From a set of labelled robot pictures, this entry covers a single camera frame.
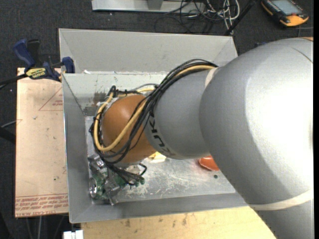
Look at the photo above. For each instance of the crushed green can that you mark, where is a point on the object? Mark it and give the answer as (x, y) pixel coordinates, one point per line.
(98, 186)

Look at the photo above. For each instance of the pale yellow thing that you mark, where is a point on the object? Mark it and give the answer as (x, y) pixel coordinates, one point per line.
(158, 157)

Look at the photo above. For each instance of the brown cardboard board red print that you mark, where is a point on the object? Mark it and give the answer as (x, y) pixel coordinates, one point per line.
(40, 143)

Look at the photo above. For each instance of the red-orange round thing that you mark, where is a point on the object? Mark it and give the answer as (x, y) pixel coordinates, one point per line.
(208, 163)

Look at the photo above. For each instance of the grey metal bin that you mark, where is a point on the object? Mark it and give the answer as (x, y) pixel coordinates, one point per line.
(139, 51)

